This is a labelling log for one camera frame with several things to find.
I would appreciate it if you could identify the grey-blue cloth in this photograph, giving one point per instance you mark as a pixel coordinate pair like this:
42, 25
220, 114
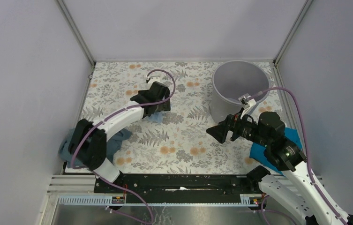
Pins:
113, 144

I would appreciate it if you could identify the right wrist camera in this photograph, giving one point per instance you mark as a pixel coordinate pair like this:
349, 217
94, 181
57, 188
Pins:
248, 102

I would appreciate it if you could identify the slotted cable duct rail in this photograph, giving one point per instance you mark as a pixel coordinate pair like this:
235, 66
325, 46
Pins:
179, 200

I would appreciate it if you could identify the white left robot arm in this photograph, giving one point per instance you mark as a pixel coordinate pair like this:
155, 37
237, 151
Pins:
88, 142

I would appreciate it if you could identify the grey plastic trash bin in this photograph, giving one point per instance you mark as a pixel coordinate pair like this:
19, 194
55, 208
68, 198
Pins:
232, 80

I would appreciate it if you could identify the floral patterned table mat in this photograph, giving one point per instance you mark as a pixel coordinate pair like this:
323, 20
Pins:
179, 143

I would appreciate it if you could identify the light blue plastic trash bag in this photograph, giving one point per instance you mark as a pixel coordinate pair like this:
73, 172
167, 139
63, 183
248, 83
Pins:
156, 117

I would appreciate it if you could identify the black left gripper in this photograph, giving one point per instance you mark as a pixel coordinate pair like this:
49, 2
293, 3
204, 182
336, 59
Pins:
164, 106

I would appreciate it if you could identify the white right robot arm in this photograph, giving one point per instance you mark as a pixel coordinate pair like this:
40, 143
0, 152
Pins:
311, 205

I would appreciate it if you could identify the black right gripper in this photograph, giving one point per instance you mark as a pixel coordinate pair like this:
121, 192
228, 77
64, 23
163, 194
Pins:
231, 122

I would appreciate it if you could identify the bright blue cloth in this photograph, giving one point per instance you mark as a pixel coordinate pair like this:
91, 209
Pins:
257, 151

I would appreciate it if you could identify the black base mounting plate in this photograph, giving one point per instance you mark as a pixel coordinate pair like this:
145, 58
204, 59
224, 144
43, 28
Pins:
161, 185

